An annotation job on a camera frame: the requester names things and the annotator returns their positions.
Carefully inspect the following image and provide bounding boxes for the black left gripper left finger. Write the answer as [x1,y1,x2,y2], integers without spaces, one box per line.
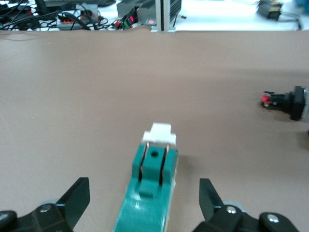
[0,177,91,232]

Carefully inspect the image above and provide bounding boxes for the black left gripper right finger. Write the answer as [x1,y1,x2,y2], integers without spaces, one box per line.
[193,178,304,232]

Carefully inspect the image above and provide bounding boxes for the green load switch white handle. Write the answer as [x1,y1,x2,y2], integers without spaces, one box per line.
[112,122,180,232]

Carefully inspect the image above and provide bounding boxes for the black square push button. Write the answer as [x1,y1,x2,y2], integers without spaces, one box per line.
[260,85,309,122]

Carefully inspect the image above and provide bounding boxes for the grey power strip orange switches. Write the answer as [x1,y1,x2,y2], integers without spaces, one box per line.
[57,11,84,31]

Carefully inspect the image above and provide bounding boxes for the green terminal connector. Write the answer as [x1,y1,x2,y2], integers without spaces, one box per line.
[117,13,136,30]

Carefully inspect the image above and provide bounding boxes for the small grey electronics box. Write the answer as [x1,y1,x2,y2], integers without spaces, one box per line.
[76,3,99,20]

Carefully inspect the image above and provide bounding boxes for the black device yellow label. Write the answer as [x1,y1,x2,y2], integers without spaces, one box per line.
[256,0,283,21]

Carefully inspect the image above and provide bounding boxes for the black monitor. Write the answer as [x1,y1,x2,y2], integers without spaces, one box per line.
[35,0,116,15]

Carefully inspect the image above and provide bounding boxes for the black power supply box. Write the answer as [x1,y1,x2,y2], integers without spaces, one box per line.
[116,0,182,26]

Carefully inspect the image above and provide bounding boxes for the black cable bundle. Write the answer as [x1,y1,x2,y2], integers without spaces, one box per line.
[0,0,117,31]

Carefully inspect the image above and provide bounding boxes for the aluminium camera post with bracket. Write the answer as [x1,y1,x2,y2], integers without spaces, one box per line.
[151,0,177,35]

